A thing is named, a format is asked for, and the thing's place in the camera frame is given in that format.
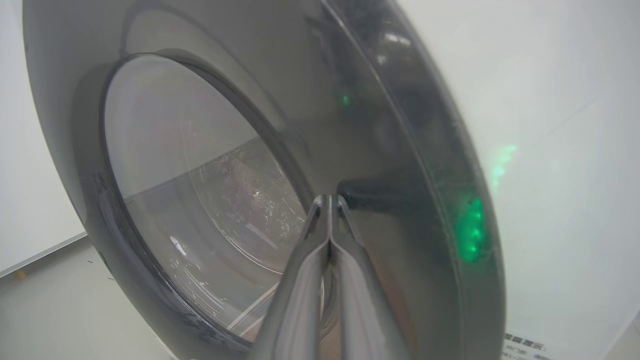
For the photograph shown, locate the white front-load washing machine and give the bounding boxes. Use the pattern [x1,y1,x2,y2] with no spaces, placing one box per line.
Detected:
[397,0,640,360]

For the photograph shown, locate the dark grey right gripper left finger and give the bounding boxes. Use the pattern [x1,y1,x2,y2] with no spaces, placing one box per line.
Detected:
[250,195,331,360]

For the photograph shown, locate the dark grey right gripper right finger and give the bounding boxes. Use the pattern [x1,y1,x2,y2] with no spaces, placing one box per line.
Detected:
[330,195,411,360]

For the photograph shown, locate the grey round glass washer door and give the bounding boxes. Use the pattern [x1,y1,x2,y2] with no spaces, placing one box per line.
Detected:
[22,0,506,360]

